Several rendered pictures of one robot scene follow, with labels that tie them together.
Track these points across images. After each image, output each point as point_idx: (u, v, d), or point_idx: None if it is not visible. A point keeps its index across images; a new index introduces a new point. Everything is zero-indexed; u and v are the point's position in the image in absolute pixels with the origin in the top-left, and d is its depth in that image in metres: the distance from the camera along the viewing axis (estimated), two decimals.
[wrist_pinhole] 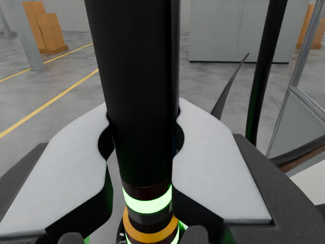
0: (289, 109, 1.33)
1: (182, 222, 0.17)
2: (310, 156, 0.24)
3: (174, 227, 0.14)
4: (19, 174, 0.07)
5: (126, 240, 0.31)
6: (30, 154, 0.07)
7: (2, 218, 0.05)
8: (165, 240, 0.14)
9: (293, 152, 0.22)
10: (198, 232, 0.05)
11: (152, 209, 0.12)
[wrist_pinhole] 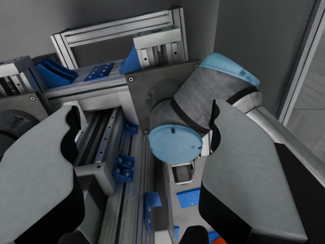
0: None
1: None
2: None
3: None
4: None
5: None
6: None
7: None
8: None
9: None
10: (198, 232, 0.05)
11: None
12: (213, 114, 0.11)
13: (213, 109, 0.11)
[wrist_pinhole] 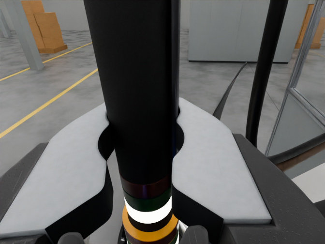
0: (288, 110, 1.34)
1: None
2: (310, 154, 0.24)
3: (174, 225, 0.14)
4: (19, 174, 0.07)
5: None
6: (30, 154, 0.07)
7: (2, 218, 0.05)
8: (165, 238, 0.14)
9: (294, 150, 0.22)
10: (198, 232, 0.05)
11: (152, 207, 0.12)
12: None
13: None
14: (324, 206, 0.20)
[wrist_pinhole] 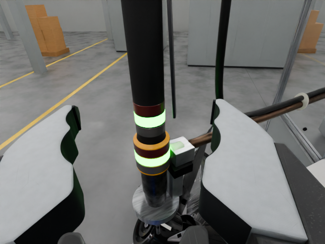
0: (273, 124, 1.51)
1: (172, 150, 0.25)
2: (270, 116, 0.32)
3: (166, 143, 0.22)
4: None
5: (141, 222, 0.54)
6: None
7: None
8: (160, 149, 0.22)
9: (256, 111, 0.31)
10: (198, 232, 0.05)
11: (152, 124, 0.20)
12: (213, 114, 0.11)
13: (213, 109, 0.11)
14: None
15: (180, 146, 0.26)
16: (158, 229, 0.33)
